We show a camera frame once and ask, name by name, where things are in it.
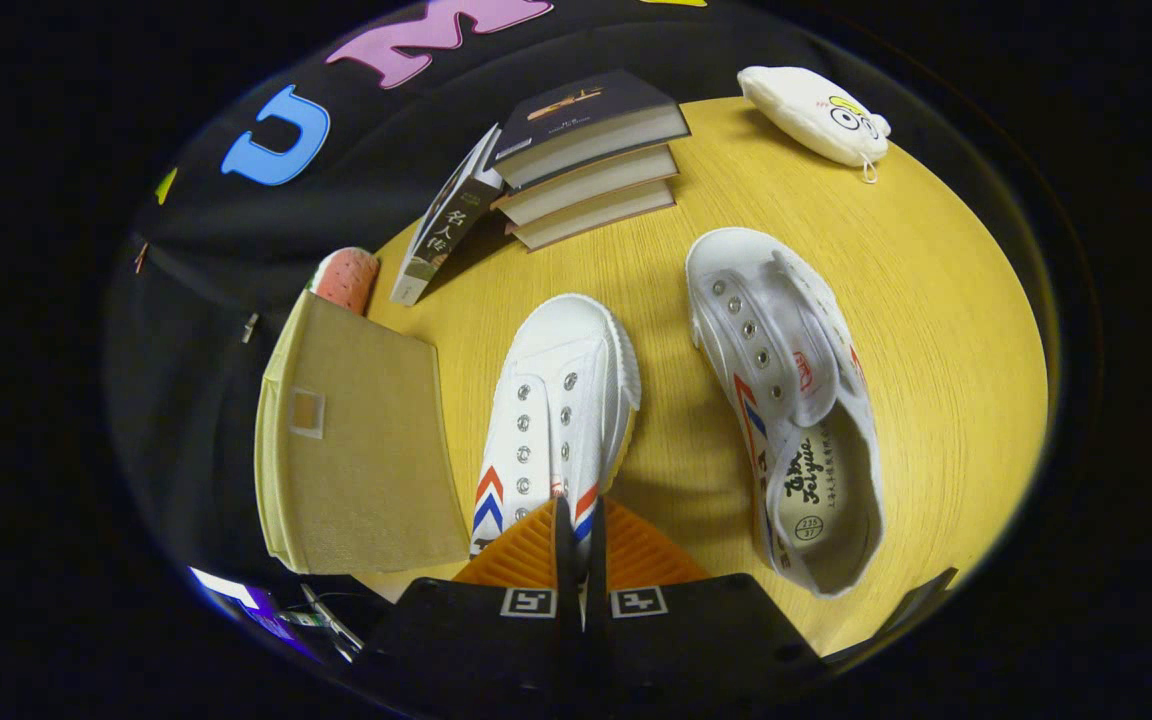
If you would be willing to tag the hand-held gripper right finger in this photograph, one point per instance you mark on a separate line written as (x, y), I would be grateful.
(596, 560)

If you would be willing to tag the black hardcover book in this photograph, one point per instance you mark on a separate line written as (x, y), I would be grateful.
(576, 110)

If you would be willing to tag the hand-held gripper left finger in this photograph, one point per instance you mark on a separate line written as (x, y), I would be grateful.
(564, 560)

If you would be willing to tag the white book with portrait cover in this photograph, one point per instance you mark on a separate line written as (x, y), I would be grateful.
(446, 220)

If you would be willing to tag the silver clip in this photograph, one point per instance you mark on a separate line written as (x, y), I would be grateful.
(250, 327)

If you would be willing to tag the copper clip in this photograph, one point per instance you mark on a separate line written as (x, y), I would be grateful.
(140, 258)

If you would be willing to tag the computer monitor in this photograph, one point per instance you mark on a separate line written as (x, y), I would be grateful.
(246, 600)

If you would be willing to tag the white canvas shoe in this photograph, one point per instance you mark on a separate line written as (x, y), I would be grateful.
(556, 380)
(766, 330)

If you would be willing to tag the watermelon slice plush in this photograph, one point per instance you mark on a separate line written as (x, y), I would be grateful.
(346, 280)

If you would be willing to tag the brown-edged book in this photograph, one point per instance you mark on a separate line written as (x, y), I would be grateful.
(586, 190)
(596, 215)

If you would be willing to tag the beige fabric storage box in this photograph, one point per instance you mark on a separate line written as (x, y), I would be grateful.
(366, 450)

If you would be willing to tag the white plush pouch with eyes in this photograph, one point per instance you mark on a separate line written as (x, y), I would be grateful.
(806, 110)

